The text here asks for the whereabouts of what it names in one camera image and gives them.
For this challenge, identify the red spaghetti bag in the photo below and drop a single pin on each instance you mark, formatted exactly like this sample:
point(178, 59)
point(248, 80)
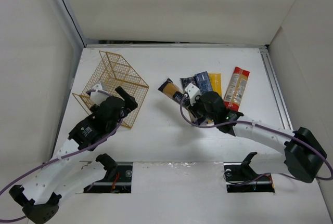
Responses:
point(236, 88)

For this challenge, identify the dark blue spaghetti bag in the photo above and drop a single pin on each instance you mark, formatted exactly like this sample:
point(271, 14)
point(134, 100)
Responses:
point(171, 90)

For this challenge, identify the aluminium frame post left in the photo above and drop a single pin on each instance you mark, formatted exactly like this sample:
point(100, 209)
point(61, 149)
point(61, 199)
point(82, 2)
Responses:
point(71, 22)

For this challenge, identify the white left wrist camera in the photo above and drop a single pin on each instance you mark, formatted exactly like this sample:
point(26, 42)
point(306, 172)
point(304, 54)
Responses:
point(98, 93)

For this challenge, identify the yellow pasta bag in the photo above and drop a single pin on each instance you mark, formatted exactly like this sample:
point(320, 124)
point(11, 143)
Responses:
point(216, 83)

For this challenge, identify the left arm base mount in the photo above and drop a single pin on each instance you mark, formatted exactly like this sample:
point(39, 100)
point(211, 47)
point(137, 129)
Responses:
point(120, 183)

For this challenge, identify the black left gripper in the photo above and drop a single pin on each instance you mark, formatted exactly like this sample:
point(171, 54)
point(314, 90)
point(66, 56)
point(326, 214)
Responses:
point(127, 97)

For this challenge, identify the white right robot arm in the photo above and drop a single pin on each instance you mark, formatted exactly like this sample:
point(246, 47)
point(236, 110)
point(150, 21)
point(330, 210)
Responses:
point(298, 155)

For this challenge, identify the gold wire mesh shelf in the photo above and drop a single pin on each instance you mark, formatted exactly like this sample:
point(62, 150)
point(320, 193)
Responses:
point(115, 71)

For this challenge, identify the aluminium frame rail right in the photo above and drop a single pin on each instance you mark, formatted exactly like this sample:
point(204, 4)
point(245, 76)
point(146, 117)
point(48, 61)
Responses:
point(277, 94)

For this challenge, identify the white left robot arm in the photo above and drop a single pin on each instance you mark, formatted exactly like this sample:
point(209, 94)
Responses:
point(41, 197)

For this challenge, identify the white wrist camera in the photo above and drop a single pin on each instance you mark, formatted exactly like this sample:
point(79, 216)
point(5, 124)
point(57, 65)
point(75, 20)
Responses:
point(98, 93)
point(193, 93)

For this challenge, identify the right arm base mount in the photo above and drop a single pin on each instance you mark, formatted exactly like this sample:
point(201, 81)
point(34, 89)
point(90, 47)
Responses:
point(242, 179)

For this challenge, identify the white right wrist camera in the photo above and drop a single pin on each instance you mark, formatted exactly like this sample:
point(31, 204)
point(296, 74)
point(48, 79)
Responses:
point(193, 93)

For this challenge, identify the blue-topped spaghetti bag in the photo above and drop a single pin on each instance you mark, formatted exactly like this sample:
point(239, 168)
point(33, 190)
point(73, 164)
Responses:
point(186, 81)

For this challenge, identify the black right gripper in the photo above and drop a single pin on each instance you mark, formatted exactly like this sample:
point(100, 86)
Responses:
point(196, 112)

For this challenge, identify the blue pasta box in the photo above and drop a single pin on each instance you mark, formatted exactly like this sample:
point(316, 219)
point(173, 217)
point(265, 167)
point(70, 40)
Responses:
point(203, 82)

